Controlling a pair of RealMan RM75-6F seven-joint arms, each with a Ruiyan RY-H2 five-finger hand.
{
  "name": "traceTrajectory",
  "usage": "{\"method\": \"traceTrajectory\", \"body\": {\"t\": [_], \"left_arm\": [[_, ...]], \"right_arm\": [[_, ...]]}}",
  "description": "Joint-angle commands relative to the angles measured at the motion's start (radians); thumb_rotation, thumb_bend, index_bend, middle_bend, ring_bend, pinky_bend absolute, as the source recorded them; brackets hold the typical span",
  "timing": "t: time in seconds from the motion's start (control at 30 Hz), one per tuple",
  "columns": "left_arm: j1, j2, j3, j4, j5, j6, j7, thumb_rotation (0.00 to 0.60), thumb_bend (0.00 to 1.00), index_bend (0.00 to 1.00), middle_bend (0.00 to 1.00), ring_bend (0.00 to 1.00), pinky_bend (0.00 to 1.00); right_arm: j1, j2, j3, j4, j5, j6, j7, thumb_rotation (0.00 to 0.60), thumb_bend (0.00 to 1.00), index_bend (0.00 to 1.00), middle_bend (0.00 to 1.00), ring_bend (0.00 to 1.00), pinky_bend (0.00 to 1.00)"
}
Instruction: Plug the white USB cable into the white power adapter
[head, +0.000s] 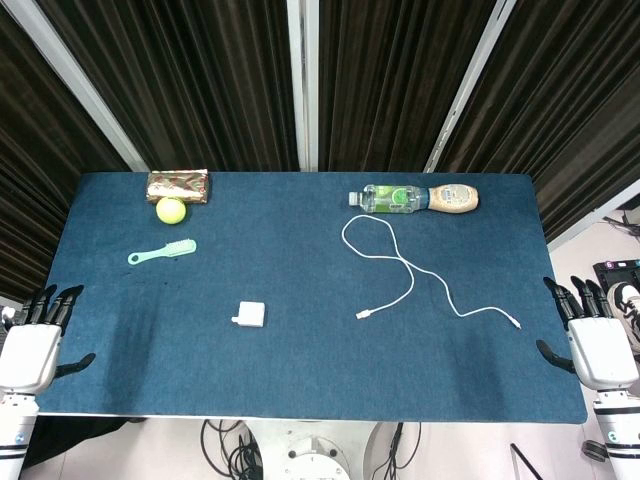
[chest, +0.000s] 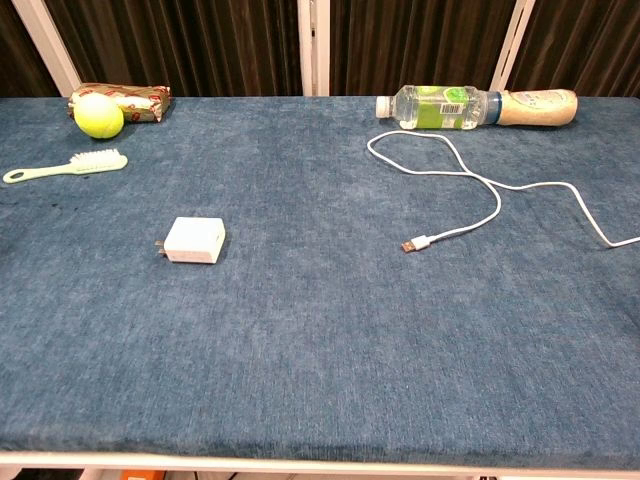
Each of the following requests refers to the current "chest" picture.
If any clear water bottle green label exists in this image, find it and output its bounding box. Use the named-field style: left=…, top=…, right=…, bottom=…
left=375, top=84, right=503, bottom=131

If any white frame post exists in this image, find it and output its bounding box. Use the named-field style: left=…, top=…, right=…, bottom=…
left=488, top=0, right=537, bottom=93
left=10, top=0, right=82, bottom=98
left=297, top=0, right=332, bottom=97

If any white USB wall charger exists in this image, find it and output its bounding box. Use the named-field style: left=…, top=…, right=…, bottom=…
left=155, top=216, right=227, bottom=266

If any white USB cable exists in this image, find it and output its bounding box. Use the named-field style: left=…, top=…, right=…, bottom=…
left=367, top=130, right=640, bottom=255

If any white table frame edge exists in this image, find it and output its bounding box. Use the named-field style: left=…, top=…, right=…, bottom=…
left=0, top=451, right=640, bottom=476

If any light green brush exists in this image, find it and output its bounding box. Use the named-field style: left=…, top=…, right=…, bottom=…
left=2, top=148, right=129, bottom=185

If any yellow-green tennis ball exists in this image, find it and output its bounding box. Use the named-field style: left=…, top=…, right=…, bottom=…
left=73, top=93, right=125, bottom=140

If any dark curtain panel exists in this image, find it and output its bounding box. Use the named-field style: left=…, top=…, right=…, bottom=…
left=507, top=0, right=640, bottom=99
left=328, top=0, right=517, bottom=96
left=42, top=0, right=304, bottom=97
left=0, top=0, right=62, bottom=99

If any blue table cloth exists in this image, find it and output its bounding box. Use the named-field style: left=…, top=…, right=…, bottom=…
left=0, top=94, right=640, bottom=457

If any foil snack package red print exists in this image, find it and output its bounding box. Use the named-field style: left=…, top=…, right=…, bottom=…
left=68, top=82, right=172, bottom=124

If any beige sauce bottle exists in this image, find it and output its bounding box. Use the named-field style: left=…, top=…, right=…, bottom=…
left=497, top=89, right=579, bottom=128

